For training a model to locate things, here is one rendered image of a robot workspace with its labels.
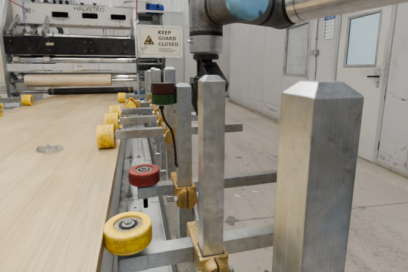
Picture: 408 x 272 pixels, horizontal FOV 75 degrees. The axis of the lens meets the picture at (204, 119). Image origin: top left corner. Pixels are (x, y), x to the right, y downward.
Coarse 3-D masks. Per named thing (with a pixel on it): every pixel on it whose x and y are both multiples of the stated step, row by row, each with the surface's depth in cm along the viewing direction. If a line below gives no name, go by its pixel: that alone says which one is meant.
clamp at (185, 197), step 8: (176, 176) 75; (176, 184) 69; (192, 184) 69; (176, 192) 67; (184, 192) 65; (192, 192) 66; (176, 200) 66; (184, 200) 66; (192, 200) 66; (184, 208) 66
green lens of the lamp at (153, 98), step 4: (152, 96) 62; (156, 96) 62; (160, 96) 61; (164, 96) 61; (168, 96) 62; (172, 96) 62; (152, 100) 63; (156, 100) 62; (160, 100) 61; (164, 100) 61; (168, 100) 62; (172, 100) 63
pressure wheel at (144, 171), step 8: (136, 168) 71; (144, 168) 70; (152, 168) 71; (136, 176) 67; (144, 176) 67; (152, 176) 68; (136, 184) 67; (144, 184) 67; (152, 184) 68; (144, 200) 72
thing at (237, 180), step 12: (168, 180) 74; (192, 180) 74; (228, 180) 76; (240, 180) 77; (252, 180) 78; (264, 180) 79; (276, 180) 80; (144, 192) 70; (156, 192) 71; (168, 192) 72
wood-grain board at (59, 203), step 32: (64, 96) 258; (96, 96) 258; (0, 128) 120; (32, 128) 120; (64, 128) 120; (96, 128) 120; (0, 160) 78; (32, 160) 78; (64, 160) 78; (96, 160) 78; (0, 192) 58; (32, 192) 58; (64, 192) 58; (96, 192) 58; (0, 224) 46; (32, 224) 46; (64, 224) 46; (96, 224) 46; (0, 256) 39; (32, 256) 39; (64, 256) 39; (96, 256) 39
